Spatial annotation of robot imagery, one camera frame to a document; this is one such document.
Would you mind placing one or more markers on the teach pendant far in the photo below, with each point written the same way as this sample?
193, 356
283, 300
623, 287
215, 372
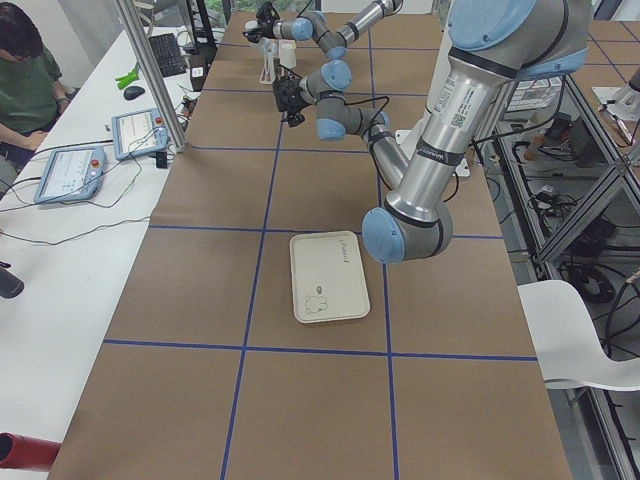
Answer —
138, 134

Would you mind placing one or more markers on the cream plastic tray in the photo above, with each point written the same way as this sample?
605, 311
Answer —
328, 281

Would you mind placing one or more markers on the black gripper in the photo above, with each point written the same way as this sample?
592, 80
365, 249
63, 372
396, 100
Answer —
286, 93
265, 27

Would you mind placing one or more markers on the teach pendant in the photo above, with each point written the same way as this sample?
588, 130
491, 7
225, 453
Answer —
138, 134
71, 175

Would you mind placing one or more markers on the green plastic toy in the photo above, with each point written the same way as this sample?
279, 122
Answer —
126, 80

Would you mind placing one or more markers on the teach pendant near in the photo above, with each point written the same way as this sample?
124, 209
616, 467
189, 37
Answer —
71, 175

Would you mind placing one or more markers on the white chair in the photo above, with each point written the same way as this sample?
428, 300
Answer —
566, 343

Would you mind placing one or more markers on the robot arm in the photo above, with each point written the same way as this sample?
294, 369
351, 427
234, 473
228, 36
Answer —
490, 44
312, 25

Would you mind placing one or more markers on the person in green shirt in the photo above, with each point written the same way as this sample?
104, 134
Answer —
32, 96

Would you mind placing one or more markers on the red bottle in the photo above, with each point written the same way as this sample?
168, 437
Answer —
27, 453

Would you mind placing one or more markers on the pale green plastic cup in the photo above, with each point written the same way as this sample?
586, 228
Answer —
287, 54

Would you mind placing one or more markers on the blue plastic cup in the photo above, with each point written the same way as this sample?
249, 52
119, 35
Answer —
269, 46

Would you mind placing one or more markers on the black computer mouse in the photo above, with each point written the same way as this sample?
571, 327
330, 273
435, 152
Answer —
132, 92

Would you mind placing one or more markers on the aluminium frame post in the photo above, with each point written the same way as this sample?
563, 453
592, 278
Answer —
129, 16

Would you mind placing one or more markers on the black keyboard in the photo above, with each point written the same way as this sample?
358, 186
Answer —
167, 54

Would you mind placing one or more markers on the black bottle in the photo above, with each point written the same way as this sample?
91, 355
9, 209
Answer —
10, 285

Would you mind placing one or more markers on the white wire cup rack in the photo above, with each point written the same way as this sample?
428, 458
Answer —
270, 69

